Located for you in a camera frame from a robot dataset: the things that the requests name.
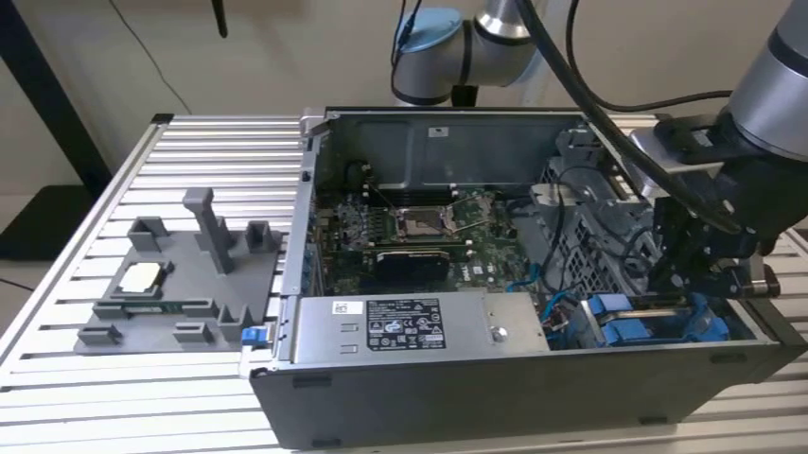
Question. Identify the green RAM stick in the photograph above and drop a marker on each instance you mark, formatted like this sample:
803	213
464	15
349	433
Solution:
158	308

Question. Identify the grey metal disk bay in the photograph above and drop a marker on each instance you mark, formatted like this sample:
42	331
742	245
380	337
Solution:
581	255

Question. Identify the hard disk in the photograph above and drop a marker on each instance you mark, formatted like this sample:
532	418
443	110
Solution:
612	303

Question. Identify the blue disk carrier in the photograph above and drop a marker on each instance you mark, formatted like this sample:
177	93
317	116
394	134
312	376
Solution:
627	332

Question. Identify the silver power supply unit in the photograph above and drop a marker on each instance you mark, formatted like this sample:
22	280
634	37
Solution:
316	331

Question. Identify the blue case latch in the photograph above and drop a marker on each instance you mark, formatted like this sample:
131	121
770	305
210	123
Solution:
253	335

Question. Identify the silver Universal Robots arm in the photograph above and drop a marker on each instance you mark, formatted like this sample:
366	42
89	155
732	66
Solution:
443	57

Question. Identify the black frame post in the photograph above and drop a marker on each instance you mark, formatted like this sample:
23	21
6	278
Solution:
54	94

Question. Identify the black graphics card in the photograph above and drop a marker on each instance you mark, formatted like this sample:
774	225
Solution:
411	270

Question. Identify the CPU socket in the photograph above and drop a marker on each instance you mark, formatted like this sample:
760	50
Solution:
420	222

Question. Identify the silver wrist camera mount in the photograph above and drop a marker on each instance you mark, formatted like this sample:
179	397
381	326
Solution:
654	151

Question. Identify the black box on floor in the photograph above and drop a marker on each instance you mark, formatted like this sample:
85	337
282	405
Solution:
45	222

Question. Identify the green motherboard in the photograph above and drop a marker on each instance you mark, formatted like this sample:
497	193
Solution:
487	250

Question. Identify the thin metal locking lever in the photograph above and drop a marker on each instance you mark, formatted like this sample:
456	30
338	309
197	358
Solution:
385	197

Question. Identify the grey parts rack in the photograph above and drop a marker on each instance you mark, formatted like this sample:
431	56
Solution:
190	284

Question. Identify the small black white sticker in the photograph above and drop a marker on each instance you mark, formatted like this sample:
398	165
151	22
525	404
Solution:
437	131

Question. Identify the black antenna rod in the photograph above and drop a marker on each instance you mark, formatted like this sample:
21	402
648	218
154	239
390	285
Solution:
220	19

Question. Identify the dark grey PC case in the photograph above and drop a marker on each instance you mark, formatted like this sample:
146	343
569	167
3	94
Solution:
443	402

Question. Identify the black RAM slot bank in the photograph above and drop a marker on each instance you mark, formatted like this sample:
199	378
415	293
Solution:
423	244
411	189

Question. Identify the silver CPU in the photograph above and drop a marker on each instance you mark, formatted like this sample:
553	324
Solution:
141	279

